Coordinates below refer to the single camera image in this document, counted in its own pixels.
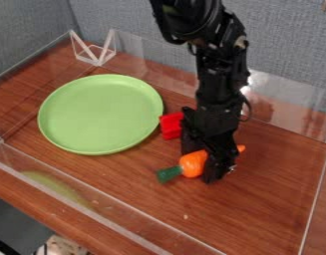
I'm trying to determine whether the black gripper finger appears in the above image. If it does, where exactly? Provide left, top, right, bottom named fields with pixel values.
left=203, top=138, right=240, bottom=184
left=181, top=127, right=204, bottom=154

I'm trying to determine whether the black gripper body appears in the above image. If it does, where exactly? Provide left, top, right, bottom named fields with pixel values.
left=181, top=57, right=251, bottom=148

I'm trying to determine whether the orange toy carrot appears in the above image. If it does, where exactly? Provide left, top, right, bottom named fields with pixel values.
left=157, top=144, right=247, bottom=183

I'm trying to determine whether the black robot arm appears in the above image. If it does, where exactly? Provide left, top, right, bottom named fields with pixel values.
left=150, top=0, right=251, bottom=183

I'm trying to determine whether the green plate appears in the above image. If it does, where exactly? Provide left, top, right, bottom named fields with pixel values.
left=38, top=74, right=164, bottom=155

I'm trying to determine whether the red plastic block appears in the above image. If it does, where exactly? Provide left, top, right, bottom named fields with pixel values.
left=161, top=112, right=184, bottom=139

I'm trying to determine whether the clear acrylic enclosure wall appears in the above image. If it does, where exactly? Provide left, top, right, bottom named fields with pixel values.
left=0, top=32, right=326, bottom=255

